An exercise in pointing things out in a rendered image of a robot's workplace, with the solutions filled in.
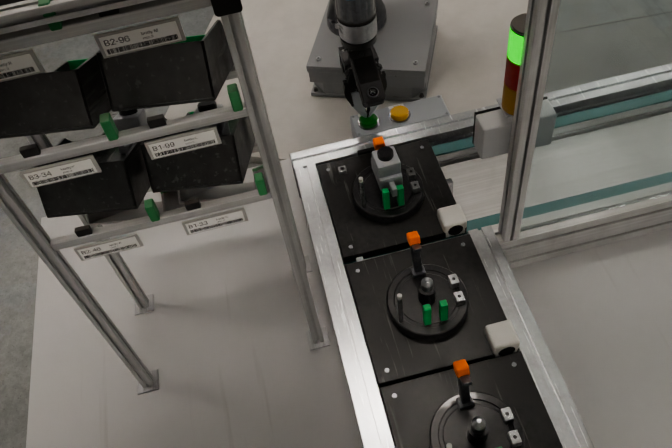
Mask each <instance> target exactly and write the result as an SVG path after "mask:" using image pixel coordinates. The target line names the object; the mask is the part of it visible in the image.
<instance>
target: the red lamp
mask: <svg viewBox="0 0 672 448"><path fill-rule="evenodd" d="M519 71H520V65H517V64H515V63H513V62H511V61H510V60H509V59H508V56H507V59H506V68H505V77H504V82H505V85H506V86H507V87H508V88H509V89H511V90H513V91H517V86H518V79H519Z"/></svg>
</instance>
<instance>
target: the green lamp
mask: <svg viewBox="0 0 672 448"><path fill-rule="evenodd" d="M523 41H524V37H522V36H519V35H517V34H515V33H514V32H513V31H512V30H511V27H510V32H509V41H508V50H507V56H508V59H509V60H510V61H511V62H513V63H515V64H517V65H520V64H521V56H522V49H523Z"/></svg>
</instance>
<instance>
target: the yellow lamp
mask: <svg viewBox="0 0 672 448"><path fill-rule="evenodd" d="M516 94H517V93H516V91H513V90H511V89H509V88H508V87H507V86H506V85H505V82H504V86H503V95H502V104H501V105H502V108H503V110H504V111H505V112H506V113H508V114H510V115H513V116H514V109H515V102H516Z"/></svg>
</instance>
